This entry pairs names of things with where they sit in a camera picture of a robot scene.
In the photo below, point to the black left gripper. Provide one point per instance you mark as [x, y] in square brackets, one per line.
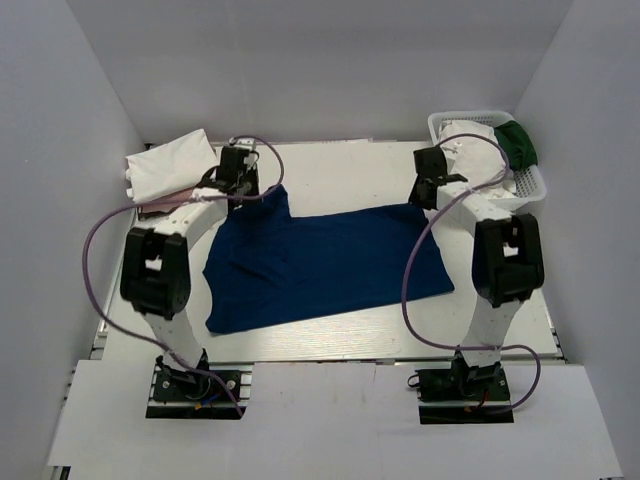
[253, 173]

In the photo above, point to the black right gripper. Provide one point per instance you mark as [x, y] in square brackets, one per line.
[415, 199]

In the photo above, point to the blue t shirt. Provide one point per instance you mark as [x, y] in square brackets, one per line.
[266, 267]

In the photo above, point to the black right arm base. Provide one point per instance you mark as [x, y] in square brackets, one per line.
[460, 394]

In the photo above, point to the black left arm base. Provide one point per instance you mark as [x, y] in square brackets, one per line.
[182, 395]

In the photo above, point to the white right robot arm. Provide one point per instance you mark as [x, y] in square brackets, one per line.
[507, 261]

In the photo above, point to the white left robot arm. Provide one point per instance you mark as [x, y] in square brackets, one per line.
[156, 278]

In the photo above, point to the white t shirt in basket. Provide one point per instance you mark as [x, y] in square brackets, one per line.
[475, 159]

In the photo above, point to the folded white t shirt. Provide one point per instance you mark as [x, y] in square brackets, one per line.
[169, 168]

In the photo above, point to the folded pink t shirt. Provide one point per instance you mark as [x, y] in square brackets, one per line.
[164, 206]

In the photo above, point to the dark green t shirt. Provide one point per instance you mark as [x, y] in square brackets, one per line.
[517, 144]

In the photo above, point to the white plastic basket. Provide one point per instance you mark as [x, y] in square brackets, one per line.
[529, 184]

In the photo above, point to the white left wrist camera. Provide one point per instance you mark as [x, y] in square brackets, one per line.
[244, 142]

